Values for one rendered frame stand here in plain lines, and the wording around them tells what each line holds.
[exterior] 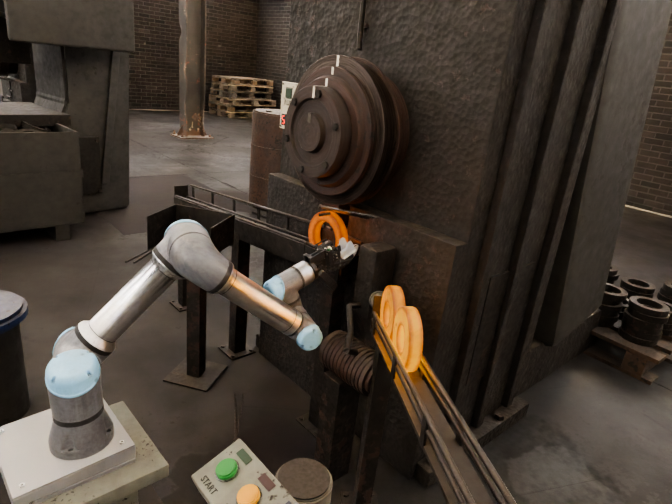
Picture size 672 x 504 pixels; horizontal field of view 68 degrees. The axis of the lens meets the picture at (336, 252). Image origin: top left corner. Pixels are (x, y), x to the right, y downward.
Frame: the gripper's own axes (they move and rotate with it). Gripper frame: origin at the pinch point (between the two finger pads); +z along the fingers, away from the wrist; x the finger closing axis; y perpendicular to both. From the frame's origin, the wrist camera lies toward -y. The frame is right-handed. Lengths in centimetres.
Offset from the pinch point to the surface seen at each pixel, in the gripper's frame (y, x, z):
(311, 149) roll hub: 34.6, 10.3, -3.6
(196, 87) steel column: -81, 662, 259
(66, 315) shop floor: -53, 140, -79
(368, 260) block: 2.8, -11.9, -5.0
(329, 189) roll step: 20.0, 8.5, -0.5
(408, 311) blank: 13, -47, -25
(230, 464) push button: 10, -48, -75
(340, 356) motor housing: -17.3, -19.4, -27.0
